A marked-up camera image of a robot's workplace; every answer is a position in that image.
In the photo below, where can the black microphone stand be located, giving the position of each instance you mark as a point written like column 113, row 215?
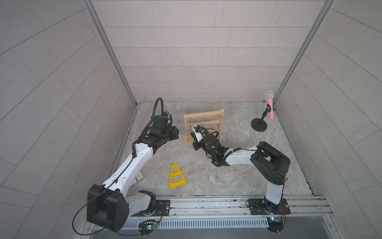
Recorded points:
column 258, row 124

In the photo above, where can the green circuit board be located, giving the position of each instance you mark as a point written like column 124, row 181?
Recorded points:
column 147, row 227
column 275, row 224

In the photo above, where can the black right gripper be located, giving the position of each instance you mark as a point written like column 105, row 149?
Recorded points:
column 196, row 146

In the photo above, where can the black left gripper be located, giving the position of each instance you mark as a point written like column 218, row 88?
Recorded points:
column 174, row 135

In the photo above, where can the wooden jewelry display stand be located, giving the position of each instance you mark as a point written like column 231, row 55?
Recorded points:
column 210, row 120

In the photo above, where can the aluminium mounting rail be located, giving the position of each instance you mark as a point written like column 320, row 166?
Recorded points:
column 181, row 207

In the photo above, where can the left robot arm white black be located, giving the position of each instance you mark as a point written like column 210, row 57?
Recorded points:
column 125, row 176

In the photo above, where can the left green circuit board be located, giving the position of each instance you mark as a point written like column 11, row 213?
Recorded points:
column 147, row 227

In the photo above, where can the right green circuit board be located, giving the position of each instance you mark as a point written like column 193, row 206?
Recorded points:
column 275, row 224

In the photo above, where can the yellow triangular plastic frame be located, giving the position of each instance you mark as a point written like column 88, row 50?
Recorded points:
column 176, row 177

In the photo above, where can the pink toy microphone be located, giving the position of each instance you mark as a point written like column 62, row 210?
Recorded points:
column 269, row 95

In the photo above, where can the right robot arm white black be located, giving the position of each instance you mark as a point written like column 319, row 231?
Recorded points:
column 270, row 162

